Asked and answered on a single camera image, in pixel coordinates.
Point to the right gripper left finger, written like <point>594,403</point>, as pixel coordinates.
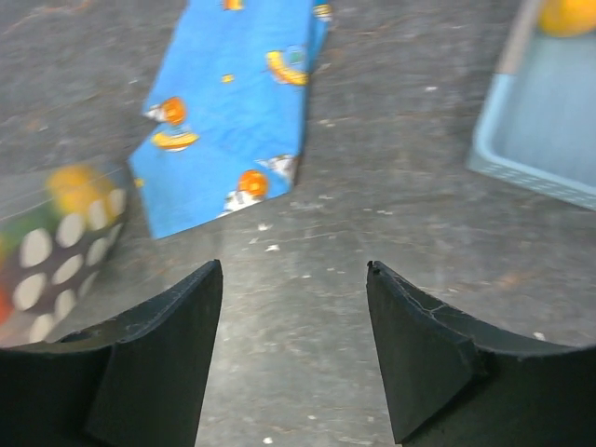
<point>137,379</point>

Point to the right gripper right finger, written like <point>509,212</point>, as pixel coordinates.
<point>453,380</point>

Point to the clear zip top bag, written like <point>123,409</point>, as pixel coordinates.
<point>50,258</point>

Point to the small yellow fruit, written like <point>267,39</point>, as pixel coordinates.
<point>567,18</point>

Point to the yellow green round fruit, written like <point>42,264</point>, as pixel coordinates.
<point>76,187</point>

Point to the blue patterned cloth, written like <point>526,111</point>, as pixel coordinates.
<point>229,103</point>

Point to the light blue plastic basket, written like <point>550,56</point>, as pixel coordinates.
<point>536,128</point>

